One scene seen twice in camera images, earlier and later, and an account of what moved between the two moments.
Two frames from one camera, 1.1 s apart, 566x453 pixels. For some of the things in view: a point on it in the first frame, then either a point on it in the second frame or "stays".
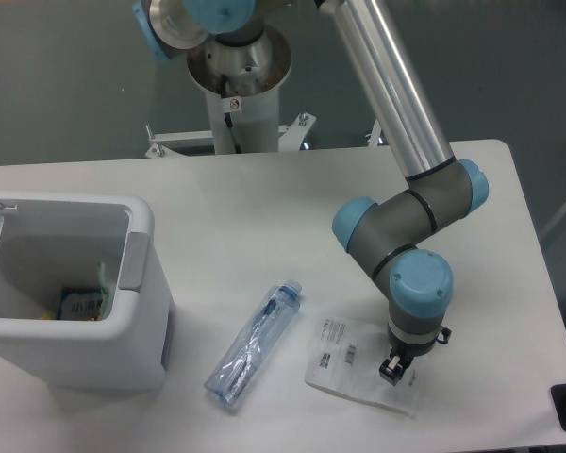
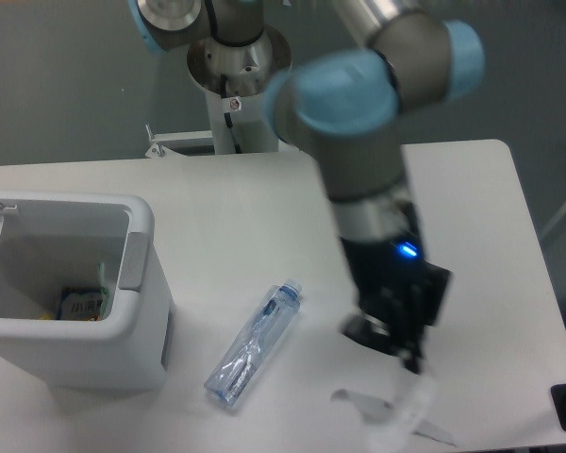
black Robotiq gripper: x=391 y=371 → x=393 y=280
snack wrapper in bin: x=82 y=304 stays
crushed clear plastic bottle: x=255 y=343 stays
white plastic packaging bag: x=345 y=360 → x=390 y=426
